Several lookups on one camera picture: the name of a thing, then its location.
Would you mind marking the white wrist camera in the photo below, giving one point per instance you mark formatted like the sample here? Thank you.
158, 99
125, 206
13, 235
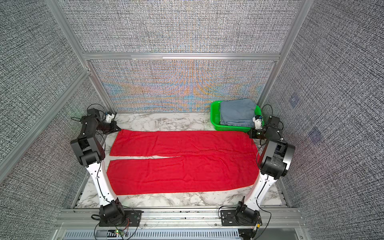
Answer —
258, 122
109, 117

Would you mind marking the green plastic basket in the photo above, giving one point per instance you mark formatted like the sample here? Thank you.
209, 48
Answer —
215, 119

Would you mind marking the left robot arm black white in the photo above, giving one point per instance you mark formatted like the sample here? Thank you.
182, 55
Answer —
91, 154

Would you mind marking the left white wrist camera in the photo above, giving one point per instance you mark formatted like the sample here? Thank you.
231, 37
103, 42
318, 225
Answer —
109, 117

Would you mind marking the aluminium cage frame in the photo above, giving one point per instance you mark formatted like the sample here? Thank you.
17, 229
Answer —
47, 50

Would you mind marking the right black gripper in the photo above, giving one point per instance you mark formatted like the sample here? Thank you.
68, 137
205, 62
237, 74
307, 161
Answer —
253, 133

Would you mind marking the red long pants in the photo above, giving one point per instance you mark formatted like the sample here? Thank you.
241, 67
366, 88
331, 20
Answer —
182, 162

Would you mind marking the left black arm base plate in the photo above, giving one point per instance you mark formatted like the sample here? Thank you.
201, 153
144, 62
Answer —
129, 218

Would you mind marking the white slotted cable duct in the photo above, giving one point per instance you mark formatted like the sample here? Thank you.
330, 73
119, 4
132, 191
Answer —
156, 234

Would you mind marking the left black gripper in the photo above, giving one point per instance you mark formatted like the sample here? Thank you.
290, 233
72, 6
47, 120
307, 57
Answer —
113, 126

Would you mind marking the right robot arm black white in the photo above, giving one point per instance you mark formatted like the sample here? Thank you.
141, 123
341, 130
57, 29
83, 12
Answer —
274, 163

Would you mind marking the folded grey-blue cloth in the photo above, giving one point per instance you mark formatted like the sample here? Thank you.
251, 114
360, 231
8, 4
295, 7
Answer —
237, 113

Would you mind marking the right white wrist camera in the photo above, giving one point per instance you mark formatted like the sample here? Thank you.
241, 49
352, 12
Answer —
258, 122

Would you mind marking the aluminium front rail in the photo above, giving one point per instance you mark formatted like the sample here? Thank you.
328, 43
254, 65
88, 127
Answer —
184, 218

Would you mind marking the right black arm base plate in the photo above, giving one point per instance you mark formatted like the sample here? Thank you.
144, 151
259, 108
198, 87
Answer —
229, 217

